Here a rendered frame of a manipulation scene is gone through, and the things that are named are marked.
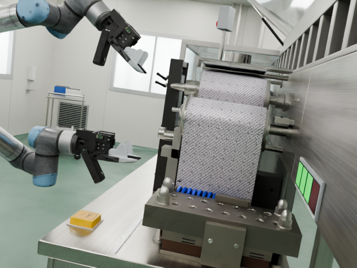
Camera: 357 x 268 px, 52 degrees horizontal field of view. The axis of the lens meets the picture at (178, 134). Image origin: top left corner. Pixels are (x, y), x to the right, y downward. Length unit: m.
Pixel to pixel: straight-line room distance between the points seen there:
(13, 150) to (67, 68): 6.18
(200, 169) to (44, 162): 0.50
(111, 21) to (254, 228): 0.75
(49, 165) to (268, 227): 0.70
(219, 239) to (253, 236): 0.09
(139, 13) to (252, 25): 2.03
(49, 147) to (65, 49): 6.31
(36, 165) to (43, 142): 0.08
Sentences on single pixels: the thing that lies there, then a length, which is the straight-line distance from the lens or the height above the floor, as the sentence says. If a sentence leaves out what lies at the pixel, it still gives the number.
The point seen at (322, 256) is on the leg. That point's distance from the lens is 1.37.
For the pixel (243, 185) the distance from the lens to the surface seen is 1.13.
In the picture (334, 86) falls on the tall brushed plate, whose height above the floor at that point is 1.38.
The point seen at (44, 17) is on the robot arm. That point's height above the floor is 1.48.
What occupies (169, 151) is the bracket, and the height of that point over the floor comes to 1.12.
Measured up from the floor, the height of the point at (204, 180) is 1.07.
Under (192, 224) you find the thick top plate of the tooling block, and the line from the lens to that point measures 0.97.
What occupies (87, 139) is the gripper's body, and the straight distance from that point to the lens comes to 1.19.
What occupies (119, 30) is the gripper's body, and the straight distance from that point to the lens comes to 1.19.
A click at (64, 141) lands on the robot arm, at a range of 1.21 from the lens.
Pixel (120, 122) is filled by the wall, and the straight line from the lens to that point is 7.07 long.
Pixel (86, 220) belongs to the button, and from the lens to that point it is 1.12.
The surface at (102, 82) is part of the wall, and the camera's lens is 7.17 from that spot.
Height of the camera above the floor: 1.35
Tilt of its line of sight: 8 degrees down
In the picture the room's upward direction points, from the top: 8 degrees clockwise
